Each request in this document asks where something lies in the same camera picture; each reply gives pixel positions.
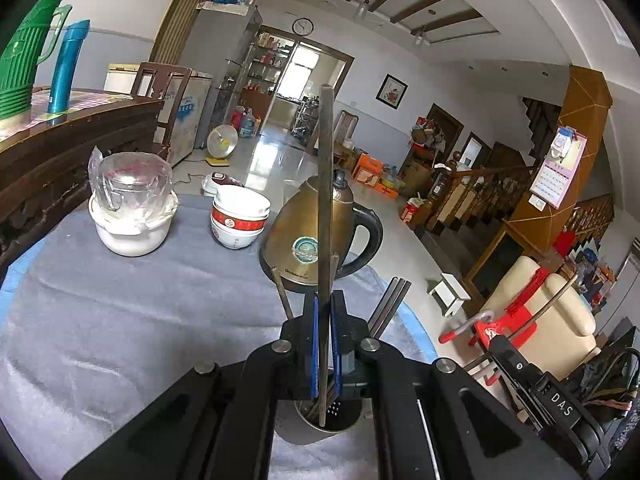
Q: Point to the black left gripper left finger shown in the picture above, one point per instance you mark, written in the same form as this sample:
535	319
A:
302	332

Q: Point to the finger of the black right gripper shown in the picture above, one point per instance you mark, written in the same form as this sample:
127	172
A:
512	363

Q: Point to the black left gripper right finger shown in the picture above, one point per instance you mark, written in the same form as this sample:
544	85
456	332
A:
350	371

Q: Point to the dark chopstick with characters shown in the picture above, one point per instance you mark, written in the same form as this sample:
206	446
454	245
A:
325	193

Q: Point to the black perforated utensil holder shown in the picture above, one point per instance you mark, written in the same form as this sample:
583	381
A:
341	415

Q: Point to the thin dark chopstick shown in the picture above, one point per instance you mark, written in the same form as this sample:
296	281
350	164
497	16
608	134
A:
388	305

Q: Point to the small white stool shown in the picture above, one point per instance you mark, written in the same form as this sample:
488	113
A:
450	293

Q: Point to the brass electric kettle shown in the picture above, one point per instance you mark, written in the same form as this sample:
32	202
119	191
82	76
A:
291	246

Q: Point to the white red stacked bowls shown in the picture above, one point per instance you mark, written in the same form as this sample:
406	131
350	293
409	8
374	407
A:
238	215

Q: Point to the wooden stair railing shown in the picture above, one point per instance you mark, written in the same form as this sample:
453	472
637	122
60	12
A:
471	196

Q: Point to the orange box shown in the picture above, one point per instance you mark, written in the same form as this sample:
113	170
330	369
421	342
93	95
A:
368	170

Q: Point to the grey table cloth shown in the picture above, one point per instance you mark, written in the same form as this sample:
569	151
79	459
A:
91	338

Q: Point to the white bowl with plastic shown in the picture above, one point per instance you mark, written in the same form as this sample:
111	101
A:
132	201

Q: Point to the small electric heater fan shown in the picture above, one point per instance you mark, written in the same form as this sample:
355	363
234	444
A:
220	144

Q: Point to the dark wooden side table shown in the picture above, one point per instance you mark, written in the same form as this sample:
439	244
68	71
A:
44	168

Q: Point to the white chest freezer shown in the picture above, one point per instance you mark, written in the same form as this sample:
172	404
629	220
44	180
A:
120	78

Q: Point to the grey refrigerator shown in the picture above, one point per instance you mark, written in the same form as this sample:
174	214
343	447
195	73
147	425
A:
218	45

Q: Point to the blue thermos bottle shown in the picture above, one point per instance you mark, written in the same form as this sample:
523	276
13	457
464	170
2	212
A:
65	66

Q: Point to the green thermos jug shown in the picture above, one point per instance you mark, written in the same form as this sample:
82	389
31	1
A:
31	44

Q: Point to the wall calendar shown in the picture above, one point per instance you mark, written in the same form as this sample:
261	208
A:
558	169

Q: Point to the framed wall picture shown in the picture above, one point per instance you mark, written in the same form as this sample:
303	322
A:
392	91

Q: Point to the wall clock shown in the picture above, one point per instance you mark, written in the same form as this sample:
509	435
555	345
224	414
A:
302	27

